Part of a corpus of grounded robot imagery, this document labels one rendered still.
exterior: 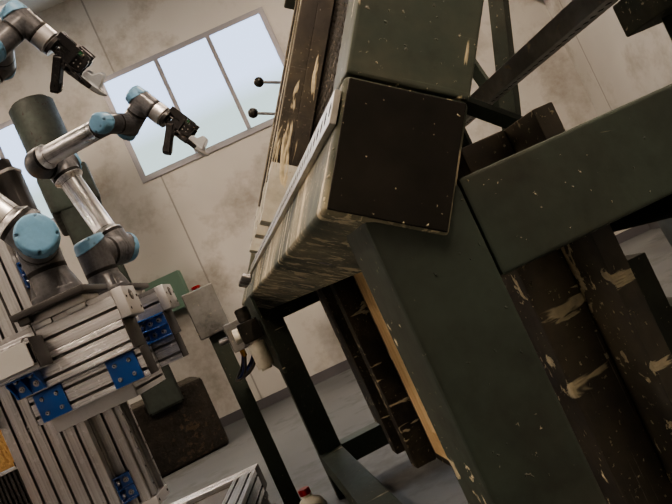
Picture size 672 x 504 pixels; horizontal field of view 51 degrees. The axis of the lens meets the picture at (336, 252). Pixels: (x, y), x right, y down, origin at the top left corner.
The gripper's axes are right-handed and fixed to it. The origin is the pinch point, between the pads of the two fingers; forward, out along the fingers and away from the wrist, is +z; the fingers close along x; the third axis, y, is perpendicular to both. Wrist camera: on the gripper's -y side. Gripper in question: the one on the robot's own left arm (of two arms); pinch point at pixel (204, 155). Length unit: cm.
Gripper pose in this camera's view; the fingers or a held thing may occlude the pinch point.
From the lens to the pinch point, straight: 262.6
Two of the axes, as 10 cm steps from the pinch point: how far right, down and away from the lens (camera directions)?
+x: 0.1, 0.2, 10.0
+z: 8.0, 6.1, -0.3
